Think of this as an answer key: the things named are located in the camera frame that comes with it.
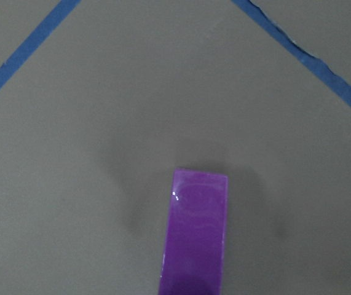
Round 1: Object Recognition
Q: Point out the purple block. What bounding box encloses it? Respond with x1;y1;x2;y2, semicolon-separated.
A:
158;168;228;294

